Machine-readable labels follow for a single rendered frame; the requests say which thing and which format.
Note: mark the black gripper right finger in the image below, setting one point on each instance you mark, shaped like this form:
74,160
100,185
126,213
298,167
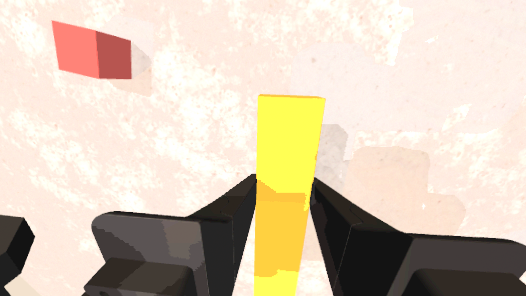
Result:
365,256

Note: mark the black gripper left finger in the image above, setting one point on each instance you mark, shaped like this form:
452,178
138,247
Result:
211,241

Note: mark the yellow bar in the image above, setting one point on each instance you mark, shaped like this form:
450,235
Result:
288,134

